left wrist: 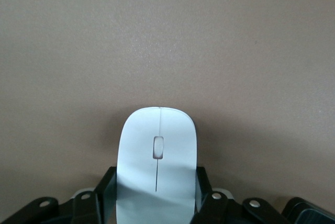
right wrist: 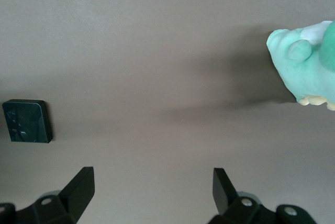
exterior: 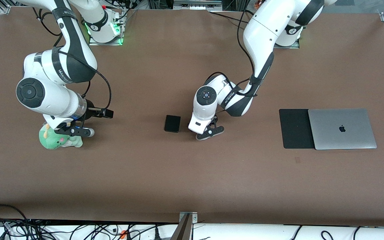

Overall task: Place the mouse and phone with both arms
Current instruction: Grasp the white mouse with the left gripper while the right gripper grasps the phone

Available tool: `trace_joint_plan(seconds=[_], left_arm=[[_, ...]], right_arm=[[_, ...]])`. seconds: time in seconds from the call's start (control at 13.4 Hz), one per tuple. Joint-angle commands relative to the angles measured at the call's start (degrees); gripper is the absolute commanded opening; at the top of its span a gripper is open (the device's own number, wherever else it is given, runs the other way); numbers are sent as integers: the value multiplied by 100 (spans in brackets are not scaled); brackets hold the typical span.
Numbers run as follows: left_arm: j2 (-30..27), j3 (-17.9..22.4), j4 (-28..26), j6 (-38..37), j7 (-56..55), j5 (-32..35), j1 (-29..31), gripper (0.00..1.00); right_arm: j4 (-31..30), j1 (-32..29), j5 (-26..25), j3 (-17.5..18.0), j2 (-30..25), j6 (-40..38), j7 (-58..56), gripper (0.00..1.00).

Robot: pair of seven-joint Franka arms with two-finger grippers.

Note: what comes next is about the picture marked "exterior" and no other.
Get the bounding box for black phone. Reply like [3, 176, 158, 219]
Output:
[164, 115, 182, 133]

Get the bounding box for black mouse pad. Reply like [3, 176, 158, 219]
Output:
[279, 109, 316, 149]

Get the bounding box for green dinosaur plush toy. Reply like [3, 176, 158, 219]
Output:
[39, 123, 83, 150]

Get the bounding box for silver rack device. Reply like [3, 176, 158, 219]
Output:
[173, 0, 223, 11]

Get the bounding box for silver laptop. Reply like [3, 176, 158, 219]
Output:
[308, 108, 378, 150]

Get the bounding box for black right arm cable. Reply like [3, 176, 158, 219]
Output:
[32, 7, 112, 112]

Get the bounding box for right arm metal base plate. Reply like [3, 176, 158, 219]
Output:
[89, 33, 124, 46]

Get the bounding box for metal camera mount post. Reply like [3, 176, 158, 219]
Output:
[170, 212, 198, 240]

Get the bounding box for long black table cable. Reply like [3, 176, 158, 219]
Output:
[208, 11, 247, 21]

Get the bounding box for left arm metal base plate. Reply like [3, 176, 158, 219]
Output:
[274, 39, 300, 50]

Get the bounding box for black looped floor cable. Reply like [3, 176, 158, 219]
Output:
[0, 204, 29, 222]

